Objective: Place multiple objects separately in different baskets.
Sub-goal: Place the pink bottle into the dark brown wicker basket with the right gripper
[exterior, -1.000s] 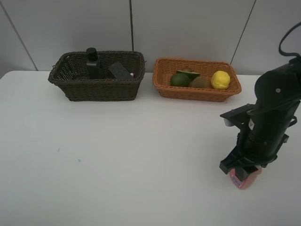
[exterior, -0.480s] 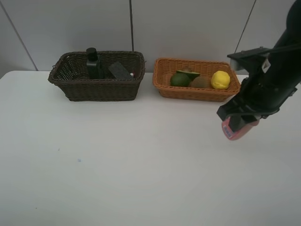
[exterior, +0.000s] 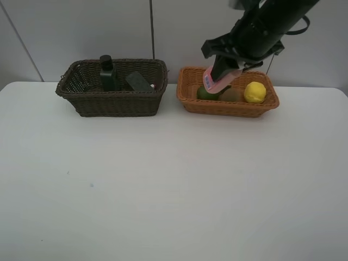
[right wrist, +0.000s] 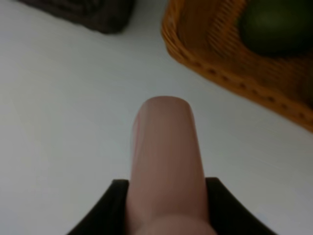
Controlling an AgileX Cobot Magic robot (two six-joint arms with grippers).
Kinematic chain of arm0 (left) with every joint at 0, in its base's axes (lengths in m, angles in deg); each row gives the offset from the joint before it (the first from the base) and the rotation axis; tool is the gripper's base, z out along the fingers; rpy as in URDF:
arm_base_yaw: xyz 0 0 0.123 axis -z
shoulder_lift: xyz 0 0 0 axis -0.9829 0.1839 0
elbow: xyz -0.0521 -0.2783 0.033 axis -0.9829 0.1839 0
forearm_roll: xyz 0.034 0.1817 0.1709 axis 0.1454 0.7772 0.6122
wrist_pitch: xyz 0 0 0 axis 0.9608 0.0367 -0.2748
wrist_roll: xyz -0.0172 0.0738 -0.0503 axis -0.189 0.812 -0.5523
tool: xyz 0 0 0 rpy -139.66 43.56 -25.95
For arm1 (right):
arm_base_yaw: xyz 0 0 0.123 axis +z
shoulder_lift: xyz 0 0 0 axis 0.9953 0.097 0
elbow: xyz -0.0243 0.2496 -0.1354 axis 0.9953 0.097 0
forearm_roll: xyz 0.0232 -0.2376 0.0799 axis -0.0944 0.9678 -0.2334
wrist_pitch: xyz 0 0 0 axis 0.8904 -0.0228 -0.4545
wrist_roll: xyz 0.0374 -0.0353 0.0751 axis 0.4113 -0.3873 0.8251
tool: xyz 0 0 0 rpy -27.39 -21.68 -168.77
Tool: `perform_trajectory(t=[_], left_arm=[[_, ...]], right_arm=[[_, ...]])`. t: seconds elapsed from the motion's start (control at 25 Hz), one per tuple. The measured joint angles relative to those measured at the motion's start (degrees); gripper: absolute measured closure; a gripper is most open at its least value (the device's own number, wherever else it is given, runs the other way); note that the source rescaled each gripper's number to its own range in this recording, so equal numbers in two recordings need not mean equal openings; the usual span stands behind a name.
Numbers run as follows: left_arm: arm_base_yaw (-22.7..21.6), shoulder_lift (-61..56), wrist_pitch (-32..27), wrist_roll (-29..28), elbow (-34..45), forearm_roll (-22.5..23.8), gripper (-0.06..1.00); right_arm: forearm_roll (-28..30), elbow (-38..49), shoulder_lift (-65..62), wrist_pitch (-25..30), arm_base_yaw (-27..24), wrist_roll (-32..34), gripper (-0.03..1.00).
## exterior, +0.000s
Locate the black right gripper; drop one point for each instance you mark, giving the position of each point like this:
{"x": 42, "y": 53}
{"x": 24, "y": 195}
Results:
{"x": 249, "y": 45}

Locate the pink bottle with white cap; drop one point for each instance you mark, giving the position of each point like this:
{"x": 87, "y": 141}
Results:
{"x": 215, "y": 86}

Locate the brown kiwi fruit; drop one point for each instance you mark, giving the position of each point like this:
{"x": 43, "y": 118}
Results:
{"x": 230, "y": 95}

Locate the whole green avocado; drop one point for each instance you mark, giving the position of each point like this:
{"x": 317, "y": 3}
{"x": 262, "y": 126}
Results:
{"x": 202, "y": 94}

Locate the yellow lemon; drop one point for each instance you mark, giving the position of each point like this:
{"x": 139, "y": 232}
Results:
{"x": 255, "y": 92}

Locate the black whiteboard eraser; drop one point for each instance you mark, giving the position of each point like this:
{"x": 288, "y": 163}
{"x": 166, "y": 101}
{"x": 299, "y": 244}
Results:
{"x": 138, "y": 83}

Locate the dark green pump bottle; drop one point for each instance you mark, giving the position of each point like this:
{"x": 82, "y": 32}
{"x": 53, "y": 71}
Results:
{"x": 108, "y": 74}

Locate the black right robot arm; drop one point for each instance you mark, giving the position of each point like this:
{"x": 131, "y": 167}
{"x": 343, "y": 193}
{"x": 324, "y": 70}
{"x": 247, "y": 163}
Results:
{"x": 277, "y": 16}

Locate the orange wicker basket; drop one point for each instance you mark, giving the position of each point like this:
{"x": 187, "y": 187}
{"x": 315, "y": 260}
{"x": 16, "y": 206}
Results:
{"x": 191, "y": 78}

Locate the dark brown wicker basket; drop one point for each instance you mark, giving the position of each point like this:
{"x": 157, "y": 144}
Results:
{"x": 82, "y": 86}

